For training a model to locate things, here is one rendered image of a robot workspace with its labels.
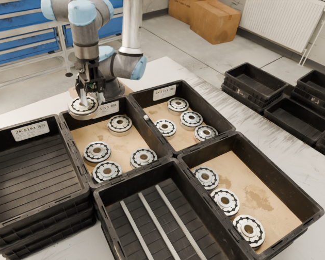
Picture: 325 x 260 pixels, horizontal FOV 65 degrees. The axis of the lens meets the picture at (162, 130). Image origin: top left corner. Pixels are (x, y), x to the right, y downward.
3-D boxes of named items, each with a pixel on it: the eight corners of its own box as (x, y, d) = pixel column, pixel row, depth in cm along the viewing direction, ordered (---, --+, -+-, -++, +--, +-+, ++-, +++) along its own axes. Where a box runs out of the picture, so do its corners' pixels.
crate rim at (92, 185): (58, 117, 102) (57, 112, 100) (127, 98, 114) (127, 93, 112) (92, 194, 78) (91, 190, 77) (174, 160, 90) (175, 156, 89)
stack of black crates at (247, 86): (211, 115, 229) (224, 72, 197) (232, 103, 244) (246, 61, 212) (248, 142, 208) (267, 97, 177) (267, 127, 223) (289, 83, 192)
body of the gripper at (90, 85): (85, 98, 83) (80, 64, 75) (77, 85, 89) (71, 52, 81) (107, 93, 87) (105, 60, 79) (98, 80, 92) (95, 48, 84)
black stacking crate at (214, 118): (128, 114, 121) (127, 95, 113) (179, 98, 133) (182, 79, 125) (172, 175, 97) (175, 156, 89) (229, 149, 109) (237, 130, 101)
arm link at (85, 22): (101, 0, 73) (88, 9, 66) (104, 38, 80) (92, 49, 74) (76, -4, 74) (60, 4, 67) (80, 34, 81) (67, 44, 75)
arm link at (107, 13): (82, -7, 84) (65, 2, 75) (114, -3, 82) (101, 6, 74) (86, 18, 89) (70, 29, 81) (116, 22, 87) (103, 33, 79)
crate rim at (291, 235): (174, 160, 90) (175, 156, 89) (236, 133, 103) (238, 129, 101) (255, 266, 67) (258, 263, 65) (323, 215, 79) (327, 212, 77)
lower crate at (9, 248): (-6, 175, 104) (-19, 157, 96) (67, 150, 116) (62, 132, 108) (7, 268, 80) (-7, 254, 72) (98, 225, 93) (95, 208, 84)
